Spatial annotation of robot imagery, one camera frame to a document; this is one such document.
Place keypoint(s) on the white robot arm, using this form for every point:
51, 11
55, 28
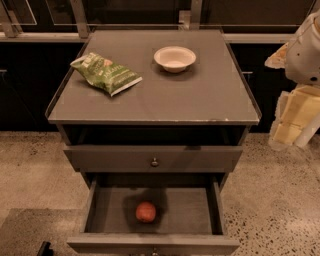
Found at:
303, 53

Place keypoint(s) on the black object at floor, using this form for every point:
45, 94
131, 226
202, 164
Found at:
45, 249

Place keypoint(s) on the grey drawer cabinet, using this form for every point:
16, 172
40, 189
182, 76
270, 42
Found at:
208, 104

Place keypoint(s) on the round metal drawer knob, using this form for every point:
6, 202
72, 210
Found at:
154, 162

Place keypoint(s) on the closed top drawer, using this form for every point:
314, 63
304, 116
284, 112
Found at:
137, 159

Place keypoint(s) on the white paper bowl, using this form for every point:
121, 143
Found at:
174, 59

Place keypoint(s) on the green jalapeno chip bag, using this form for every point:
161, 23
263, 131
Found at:
105, 74

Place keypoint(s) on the metal window railing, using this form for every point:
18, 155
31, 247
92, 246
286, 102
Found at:
242, 21

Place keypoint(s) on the red apple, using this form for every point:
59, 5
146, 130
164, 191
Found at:
145, 212

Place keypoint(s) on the open middle drawer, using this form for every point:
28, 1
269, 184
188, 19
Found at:
189, 218

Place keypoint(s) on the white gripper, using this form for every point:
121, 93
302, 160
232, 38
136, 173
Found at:
304, 59

